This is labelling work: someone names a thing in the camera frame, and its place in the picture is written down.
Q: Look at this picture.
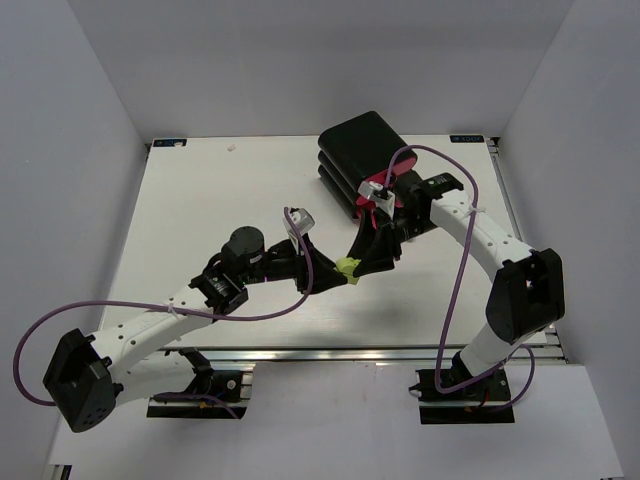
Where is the black drawer cabinet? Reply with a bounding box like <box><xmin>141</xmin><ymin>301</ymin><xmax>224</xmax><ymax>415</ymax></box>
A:
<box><xmin>318</xmin><ymin>111</ymin><xmax>417</xmax><ymax>219</ymax></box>

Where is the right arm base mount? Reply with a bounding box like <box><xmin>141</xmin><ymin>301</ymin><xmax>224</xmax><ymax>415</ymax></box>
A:
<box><xmin>408</xmin><ymin>369</ymin><xmax>515</xmax><ymax>425</ymax></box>

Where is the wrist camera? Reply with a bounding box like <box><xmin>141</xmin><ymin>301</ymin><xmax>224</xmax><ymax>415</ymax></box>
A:
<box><xmin>357</xmin><ymin>181</ymin><xmax>396</xmax><ymax>218</ymax></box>
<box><xmin>283</xmin><ymin>207</ymin><xmax>315</xmax><ymax>252</ymax></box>

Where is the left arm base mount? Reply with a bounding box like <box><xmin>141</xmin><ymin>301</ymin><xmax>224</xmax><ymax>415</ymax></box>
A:
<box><xmin>146</xmin><ymin>347</ymin><xmax>252</xmax><ymax>420</ymax></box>

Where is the pink drawer with black knob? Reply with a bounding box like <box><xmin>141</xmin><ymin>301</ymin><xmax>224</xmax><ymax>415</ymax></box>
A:
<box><xmin>350</xmin><ymin>154</ymin><xmax>417</xmax><ymax>191</ymax></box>

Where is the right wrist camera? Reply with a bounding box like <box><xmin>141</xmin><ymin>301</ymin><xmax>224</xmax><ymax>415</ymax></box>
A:
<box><xmin>357</xmin><ymin>181</ymin><xmax>396</xmax><ymax>218</ymax></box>

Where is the pale yellow lego brick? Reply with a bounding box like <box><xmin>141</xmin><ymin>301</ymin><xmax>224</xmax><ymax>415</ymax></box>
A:
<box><xmin>335</xmin><ymin>257</ymin><xmax>360</xmax><ymax>285</ymax></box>

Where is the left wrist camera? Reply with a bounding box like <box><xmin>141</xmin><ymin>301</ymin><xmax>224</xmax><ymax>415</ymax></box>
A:
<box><xmin>283</xmin><ymin>207</ymin><xmax>315</xmax><ymax>252</ymax></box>

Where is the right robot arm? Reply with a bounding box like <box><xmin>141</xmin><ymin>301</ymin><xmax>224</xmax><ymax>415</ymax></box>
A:
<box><xmin>336</xmin><ymin>170</ymin><xmax>565</xmax><ymax>392</ymax></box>

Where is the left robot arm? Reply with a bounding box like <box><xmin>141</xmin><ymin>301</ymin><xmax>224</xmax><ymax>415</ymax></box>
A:
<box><xmin>43</xmin><ymin>226</ymin><xmax>348</xmax><ymax>433</ymax></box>

